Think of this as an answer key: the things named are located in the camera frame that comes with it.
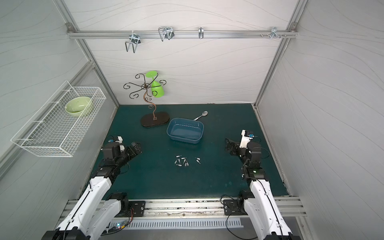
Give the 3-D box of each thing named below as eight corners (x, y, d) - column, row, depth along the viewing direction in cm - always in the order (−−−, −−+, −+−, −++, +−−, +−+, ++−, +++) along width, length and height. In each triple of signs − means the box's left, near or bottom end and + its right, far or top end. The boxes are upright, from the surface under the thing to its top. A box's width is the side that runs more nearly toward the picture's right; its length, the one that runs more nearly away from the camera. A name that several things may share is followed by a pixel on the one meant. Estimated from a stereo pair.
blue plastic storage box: (167, 144, 101) (165, 138, 96) (170, 123, 113) (168, 117, 107) (204, 144, 101) (204, 138, 96) (203, 123, 113) (203, 117, 107)
